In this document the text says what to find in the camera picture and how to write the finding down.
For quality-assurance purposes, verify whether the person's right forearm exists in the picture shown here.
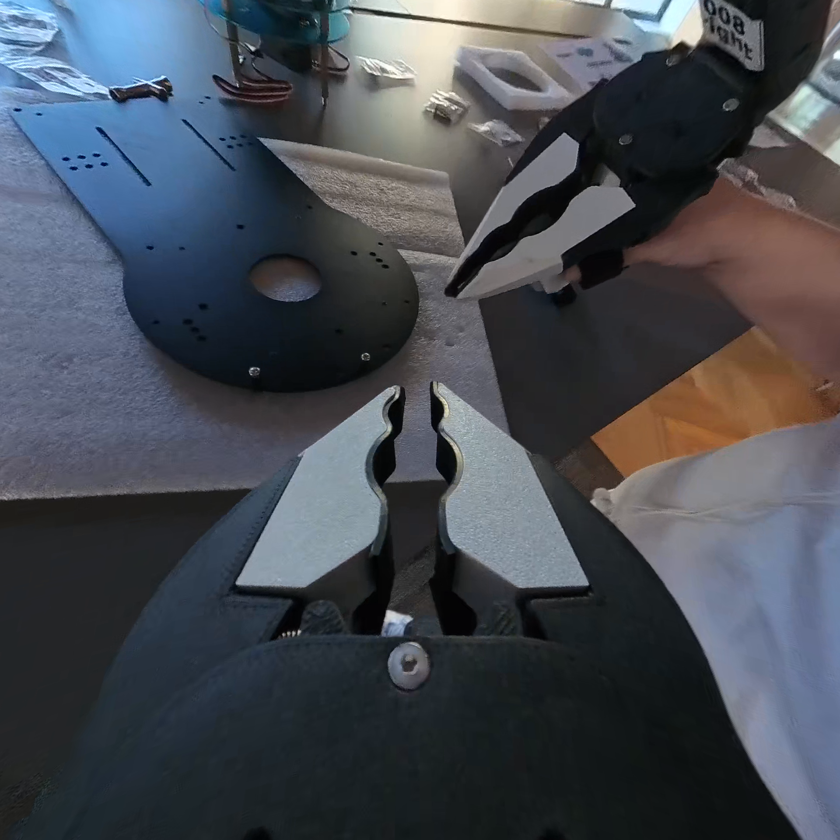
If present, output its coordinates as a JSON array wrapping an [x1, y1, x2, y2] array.
[[722, 174, 840, 385]]

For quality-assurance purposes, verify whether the person's right hand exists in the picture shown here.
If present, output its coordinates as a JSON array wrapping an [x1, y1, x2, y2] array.
[[622, 187, 746, 270]]

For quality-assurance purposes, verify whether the printed paper sheet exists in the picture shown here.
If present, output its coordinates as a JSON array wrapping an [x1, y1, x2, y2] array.
[[548, 36, 642, 91]]

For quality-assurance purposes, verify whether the black metal base plate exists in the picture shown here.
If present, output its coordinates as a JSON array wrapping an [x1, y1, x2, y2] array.
[[10, 98, 421, 393]]

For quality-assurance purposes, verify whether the grey foam sheet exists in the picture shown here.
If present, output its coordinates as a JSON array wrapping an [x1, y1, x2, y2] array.
[[0, 85, 511, 504]]

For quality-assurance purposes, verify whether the white foam block with hole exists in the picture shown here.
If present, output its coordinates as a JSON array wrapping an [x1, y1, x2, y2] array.
[[455, 45, 573, 110]]

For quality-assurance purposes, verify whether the clear plastic bag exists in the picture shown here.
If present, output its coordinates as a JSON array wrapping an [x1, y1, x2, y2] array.
[[356, 56, 419, 84], [0, 49, 110, 101], [0, 0, 61, 48], [423, 92, 471, 123], [467, 120, 525, 147]]

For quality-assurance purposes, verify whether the small metal bracket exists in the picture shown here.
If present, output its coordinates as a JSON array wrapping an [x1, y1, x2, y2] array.
[[108, 77, 173, 103]]

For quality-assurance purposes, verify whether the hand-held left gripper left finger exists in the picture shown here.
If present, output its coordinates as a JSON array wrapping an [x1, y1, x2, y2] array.
[[234, 385, 407, 593]]

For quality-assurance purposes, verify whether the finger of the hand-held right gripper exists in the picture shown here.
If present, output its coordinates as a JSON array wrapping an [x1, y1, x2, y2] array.
[[445, 131, 595, 298], [453, 184, 637, 301]]

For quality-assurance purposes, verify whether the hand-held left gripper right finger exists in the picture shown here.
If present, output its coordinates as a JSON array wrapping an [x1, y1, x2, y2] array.
[[428, 381, 591, 593]]

